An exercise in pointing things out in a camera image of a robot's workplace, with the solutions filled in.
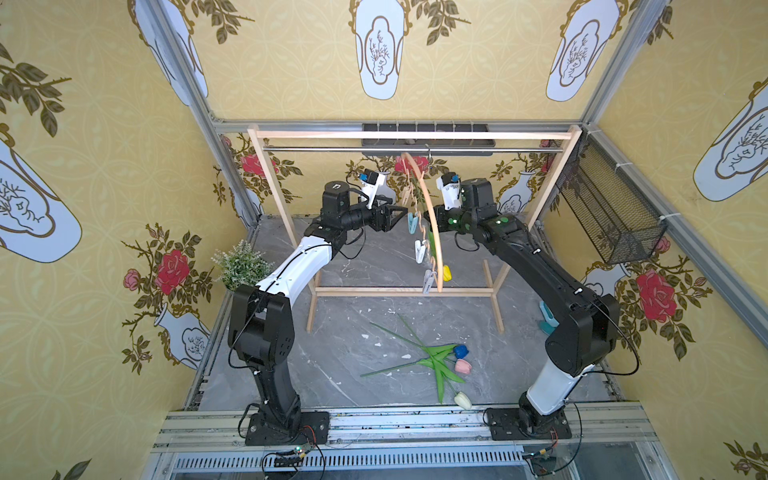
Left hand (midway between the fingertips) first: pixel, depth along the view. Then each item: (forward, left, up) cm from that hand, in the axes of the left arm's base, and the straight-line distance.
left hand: (403, 206), depth 81 cm
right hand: (-2, -5, -2) cm, 6 cm away
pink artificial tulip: (-34, -15, -28) cm, 47 cm away
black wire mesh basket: (-3, -61, -3) cm, 61 cm away
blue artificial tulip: (-29, -16, -29) cm, 44 cm away
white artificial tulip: (-42, -14, -28) cm, 52 cm away
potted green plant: (-8, +46, -15) cm, 49 cm away
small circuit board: (-53, +29, -33) cm, 69 cm away
